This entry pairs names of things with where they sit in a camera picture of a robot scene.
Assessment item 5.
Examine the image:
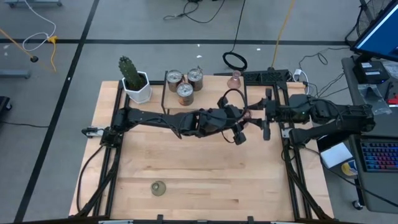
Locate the silver candle tin brown label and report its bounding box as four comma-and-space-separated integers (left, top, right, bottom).
166, 69, 184, 93

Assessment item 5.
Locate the white hexagonal plant pot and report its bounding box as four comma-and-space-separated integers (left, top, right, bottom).
121, 70, 153, 105

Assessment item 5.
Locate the green cactus plant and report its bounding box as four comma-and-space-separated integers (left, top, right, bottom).
118, 55, 147, 91

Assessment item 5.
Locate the silver candle tin orange label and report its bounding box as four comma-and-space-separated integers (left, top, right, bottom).
176, 82, 195, 106

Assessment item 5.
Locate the black perforated plate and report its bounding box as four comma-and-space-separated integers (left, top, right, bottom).
242, 70, 290, 85

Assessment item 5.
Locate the computer monitor blue screen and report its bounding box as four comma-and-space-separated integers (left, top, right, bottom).
354, 0, 398, 62

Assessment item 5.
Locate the grey side desk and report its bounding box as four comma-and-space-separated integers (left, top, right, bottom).
341, 55, 398, 214

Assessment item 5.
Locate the white box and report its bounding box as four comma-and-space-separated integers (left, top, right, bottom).
320, 142, 354, 169

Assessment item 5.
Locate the yellow floor cable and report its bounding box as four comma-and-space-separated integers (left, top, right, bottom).
46, 35, 59, 73

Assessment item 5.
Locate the ribbed silver candle tin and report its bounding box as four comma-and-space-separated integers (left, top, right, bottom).
187, 67, 205, 92

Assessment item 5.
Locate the green glass candlestick holder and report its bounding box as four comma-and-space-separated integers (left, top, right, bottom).
150, 180, 167, 197

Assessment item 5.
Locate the white power adapter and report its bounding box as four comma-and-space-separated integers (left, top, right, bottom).
292, 68, 309, 94

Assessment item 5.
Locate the pink glass candlestick holder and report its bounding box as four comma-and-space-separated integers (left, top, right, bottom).
242, 109, 254, 128
226, 70, 242, 90

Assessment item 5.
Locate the black mini computer box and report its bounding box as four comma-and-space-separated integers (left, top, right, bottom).
353, 60, 390, 85

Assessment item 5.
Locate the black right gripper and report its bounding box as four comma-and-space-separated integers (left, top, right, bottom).
248, 88, 293, 141

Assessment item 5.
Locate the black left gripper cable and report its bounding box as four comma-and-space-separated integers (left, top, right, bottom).
225, 88, 248, 110

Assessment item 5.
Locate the backlit rainbow keyboard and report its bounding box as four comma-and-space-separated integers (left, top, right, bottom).
359, 141, 398, 173

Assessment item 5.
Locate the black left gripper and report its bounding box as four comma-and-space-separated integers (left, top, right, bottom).
214, 96, 249, 146

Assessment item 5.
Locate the black aluminium table frame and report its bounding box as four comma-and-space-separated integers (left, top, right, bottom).
74, 70, 335, 224

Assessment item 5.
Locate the yellow hanging cable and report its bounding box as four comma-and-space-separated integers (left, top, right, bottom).
271, 0, 296, 68

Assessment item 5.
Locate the black floor cable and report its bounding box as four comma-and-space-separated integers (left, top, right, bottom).
163, 0, 226, 24

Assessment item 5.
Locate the wooden shelf black metal frame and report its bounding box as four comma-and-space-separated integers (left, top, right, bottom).
160, 70, 249, 115

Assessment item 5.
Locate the black floor fan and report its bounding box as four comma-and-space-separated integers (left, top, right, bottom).
345, 0, 392, 47

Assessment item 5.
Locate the black hanging cable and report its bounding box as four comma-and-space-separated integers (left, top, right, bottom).
222, 0, 249, 72

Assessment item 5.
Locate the white floor cable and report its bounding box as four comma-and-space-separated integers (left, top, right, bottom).
22, 0, 57, 52

